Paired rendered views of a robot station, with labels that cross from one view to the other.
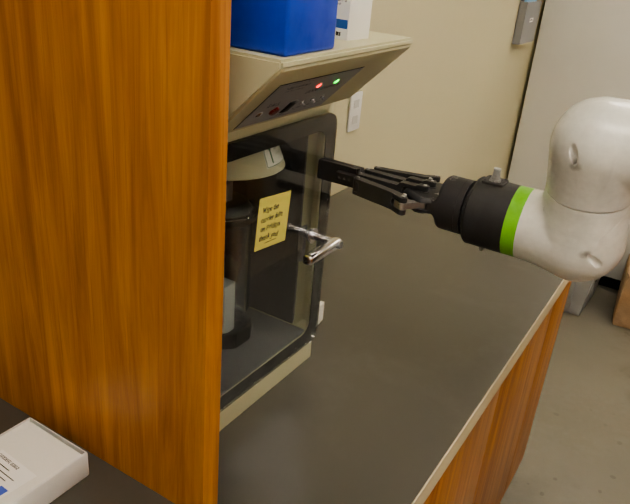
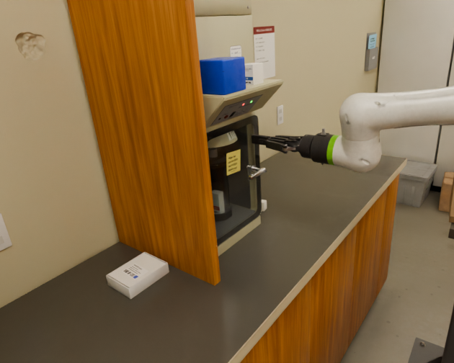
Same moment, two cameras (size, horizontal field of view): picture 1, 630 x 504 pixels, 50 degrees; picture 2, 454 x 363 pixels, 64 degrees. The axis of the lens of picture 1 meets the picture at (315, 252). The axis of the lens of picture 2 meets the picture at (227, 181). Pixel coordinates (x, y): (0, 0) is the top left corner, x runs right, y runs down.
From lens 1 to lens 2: 0.28 m
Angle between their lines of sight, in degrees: 9
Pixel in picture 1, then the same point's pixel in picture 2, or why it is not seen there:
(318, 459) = (263, 262)
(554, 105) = not seen: hidden behind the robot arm
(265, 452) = (241, 261)
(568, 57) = (397, 73)
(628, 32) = (427, 55)
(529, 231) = (337, 153)
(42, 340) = (146, 220)
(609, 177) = (362, 125)
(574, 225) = (354, 148)
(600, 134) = (355, 108)
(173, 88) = (184, 112)
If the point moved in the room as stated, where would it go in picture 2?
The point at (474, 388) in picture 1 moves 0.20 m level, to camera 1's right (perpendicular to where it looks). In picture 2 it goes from (336, 230) to (391, 231)
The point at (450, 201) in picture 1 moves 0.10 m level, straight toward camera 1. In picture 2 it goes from (305, 145) to (300, 155)
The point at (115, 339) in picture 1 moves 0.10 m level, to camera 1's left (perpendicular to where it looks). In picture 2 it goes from (174, 214) to (143, 214)
